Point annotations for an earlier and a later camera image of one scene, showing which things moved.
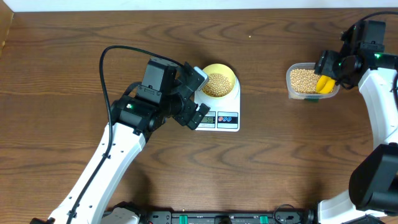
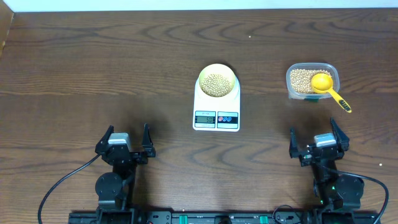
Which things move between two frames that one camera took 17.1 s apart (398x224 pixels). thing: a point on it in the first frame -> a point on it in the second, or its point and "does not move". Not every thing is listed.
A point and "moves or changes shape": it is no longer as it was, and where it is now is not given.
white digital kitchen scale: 224,113 does not move
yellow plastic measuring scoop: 324,84 moves or changes shape
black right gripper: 324,63 -> 304,158
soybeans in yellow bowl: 218,85 does not move
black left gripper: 185,116 -> 148,145
